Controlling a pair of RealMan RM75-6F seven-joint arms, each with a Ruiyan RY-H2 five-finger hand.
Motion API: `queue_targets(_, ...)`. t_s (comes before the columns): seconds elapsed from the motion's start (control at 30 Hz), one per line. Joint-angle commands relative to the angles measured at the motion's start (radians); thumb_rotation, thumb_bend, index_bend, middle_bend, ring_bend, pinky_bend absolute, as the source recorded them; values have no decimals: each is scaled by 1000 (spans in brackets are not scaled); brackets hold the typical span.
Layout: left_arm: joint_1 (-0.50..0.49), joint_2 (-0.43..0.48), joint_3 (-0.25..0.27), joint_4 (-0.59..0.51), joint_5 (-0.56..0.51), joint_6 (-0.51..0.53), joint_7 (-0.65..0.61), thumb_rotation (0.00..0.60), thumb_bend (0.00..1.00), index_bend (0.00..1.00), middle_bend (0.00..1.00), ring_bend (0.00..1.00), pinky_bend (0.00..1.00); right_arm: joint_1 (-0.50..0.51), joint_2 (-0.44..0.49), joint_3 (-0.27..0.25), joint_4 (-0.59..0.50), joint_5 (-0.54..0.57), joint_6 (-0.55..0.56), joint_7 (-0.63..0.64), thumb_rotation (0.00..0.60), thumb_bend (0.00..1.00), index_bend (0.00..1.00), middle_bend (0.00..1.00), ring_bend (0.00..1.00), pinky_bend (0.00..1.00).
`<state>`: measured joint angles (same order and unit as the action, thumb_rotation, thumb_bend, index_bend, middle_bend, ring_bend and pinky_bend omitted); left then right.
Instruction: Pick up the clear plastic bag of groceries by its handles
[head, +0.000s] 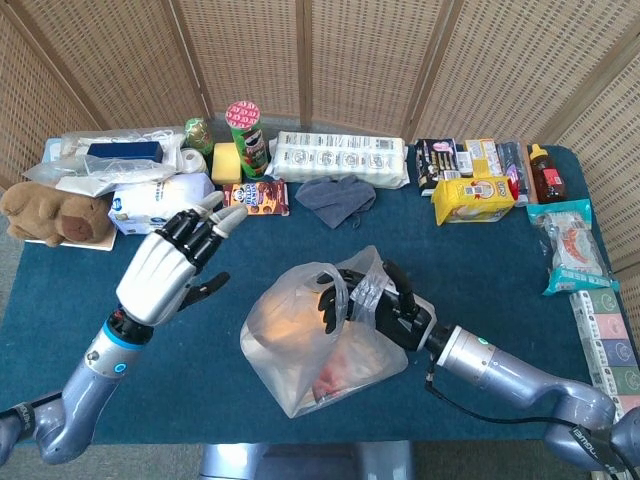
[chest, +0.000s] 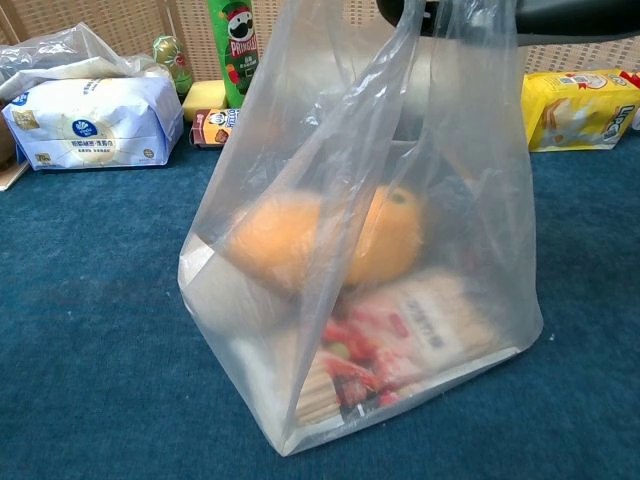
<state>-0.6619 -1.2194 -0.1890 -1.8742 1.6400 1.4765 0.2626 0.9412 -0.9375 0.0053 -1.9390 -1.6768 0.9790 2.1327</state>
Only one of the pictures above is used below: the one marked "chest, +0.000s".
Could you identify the orange plush toy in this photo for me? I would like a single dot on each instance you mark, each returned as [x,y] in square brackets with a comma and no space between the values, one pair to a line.
[280,240]

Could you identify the yellow cracker pack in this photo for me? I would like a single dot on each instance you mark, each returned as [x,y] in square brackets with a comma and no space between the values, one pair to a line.
[580,110]

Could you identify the crumpled clear plastic bag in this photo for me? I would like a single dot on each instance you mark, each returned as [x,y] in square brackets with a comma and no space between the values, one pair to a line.
[60,55]

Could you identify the wicker folding screen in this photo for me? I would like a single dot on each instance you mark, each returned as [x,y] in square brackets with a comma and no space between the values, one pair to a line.
[100,20]

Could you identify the yellow sponge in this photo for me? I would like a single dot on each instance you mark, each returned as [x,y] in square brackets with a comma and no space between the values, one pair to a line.
[200,100]

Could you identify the white blue tissue pack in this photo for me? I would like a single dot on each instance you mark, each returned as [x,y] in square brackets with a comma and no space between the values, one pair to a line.
[95,125]

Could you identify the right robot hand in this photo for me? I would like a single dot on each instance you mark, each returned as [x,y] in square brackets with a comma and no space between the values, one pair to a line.
[575,20]

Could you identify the green Pringles can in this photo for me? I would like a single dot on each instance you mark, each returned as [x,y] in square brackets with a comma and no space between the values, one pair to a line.
[237,45]

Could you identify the teal felt table cover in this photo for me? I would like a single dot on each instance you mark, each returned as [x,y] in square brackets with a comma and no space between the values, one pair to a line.
[100,300]

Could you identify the green egg-shaped bottle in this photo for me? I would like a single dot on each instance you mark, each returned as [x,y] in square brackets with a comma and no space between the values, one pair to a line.
[170,60]

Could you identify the bamboo skewer pack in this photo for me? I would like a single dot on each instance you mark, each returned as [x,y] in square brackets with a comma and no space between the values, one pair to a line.
[440,320]

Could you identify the clear plastic shopping bag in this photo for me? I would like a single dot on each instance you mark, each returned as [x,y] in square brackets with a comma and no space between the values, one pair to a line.
[325,125]

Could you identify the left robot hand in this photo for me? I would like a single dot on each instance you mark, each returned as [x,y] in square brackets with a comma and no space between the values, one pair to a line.
[450,90]

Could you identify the brown panda cookie box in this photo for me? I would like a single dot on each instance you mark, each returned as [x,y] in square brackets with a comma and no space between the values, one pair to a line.
[215,127]

